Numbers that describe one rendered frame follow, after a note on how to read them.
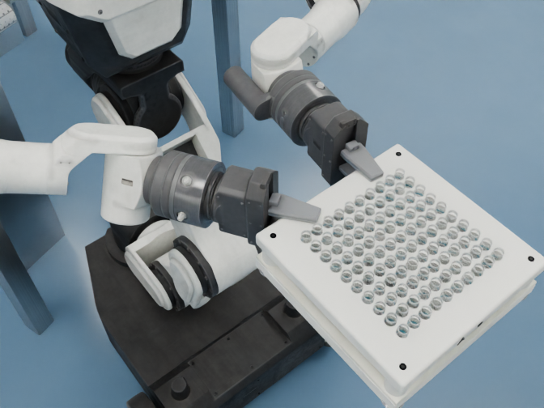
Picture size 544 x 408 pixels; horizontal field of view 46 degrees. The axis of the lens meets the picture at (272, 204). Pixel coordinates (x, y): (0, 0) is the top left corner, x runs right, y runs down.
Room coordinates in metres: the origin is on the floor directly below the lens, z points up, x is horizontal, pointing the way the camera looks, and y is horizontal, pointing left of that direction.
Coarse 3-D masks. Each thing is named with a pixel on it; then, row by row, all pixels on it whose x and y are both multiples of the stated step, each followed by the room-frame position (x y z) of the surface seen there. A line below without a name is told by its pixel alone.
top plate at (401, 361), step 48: (336, 192) 0.52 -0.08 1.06; (384, 192) 0.52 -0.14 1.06; (432, 192) 0.52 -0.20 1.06; (288, 240) 0.44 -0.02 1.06; (384, 240) 0.44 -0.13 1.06; (480, 240) 0.44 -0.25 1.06; (336, 288) 0.38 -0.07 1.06; (480, 288) 0.38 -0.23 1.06; (384, 336) 0.32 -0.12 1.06; (432, 336) 0.32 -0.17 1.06
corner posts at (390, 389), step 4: (264, 256) 0.44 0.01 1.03; (264, 260) 0.44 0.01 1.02; (268, 260) 0.44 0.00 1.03; (268, 264) 0.44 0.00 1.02; (272, 264) 0.44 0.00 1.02; (532, 280) 0.41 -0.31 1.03; (528, 284) 0.41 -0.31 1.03; (524, 288) 0.40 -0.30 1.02; (384, 380) 0.29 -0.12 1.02; (384, 384) 0.28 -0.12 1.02; (388, 384) 0.28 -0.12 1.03; (388, 388) 0.28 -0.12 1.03; (392, 388) 0.27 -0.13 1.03; (408, 388) 0.28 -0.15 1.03; (388, 392) 0.28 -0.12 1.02; (392, 392) 0.27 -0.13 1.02; (396, 392) 0.27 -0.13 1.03; (404, 392) 0.27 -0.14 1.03; (396, 396) 0.27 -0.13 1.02; (400, 396) 0.27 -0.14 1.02
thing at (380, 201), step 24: (408, 192) 0.51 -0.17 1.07; (360, 216) 0.48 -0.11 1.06; (384, 216) 0.48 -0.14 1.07; (408, 216) 0.48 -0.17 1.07; (432, 216) 0.47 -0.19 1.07; (336, 240) 0.44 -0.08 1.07; (408, 240) 0.44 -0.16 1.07; (432, 240) 0.44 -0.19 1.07; (360, 264) 0.41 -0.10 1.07; (384, 264) 0.40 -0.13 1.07; (408, 264) 0.40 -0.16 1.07; (432, 264) 0.41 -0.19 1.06; (456, 264) 0.41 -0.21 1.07; (384, 288) 0.38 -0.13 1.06; (408, 288) 0.37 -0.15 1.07; (432, 288) 0.38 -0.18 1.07
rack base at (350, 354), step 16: (256, 256) 0.45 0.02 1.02; (272, 272) 0.43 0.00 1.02; (288, 288) 0.41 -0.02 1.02; (528, 288) 0.41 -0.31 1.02; (304, 304) 0.38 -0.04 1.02; (512, 304) 0.39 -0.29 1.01; (320, 320) 0.36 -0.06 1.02; (496, 320) 0.37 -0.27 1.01; (336, 336) 0.34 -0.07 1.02; (480, 336) 0.35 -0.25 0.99; (352, 352) 0.32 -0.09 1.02; (448, 352) 0.32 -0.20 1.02; (352, 368) 0.31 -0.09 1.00; (368, 368) 0.30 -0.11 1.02; (432, 368) 0.30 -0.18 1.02; (368, 384) 0.29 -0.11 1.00; (416, 384) 0.29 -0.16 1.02; (384, 400) 0.27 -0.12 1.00; (400, 400) 0.27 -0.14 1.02
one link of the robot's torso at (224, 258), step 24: (96, 96) 0.91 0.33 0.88; (192, 96) 0.93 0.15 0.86; (120, 120) 0.86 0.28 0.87; (192, 120) 0.93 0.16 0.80; (168, 144) 0.84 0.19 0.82; (192, 144) 0.88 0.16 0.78; (216, 144) 0.87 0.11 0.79; (192, 240) 0.74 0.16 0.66; (216, 240) 0.73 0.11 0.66; (240, 240) 0.75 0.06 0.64; (192, 264) 0.70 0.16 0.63; (216, 264) 0.70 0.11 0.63; (240, 264) 0.71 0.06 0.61; (216, 288) 0.67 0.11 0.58
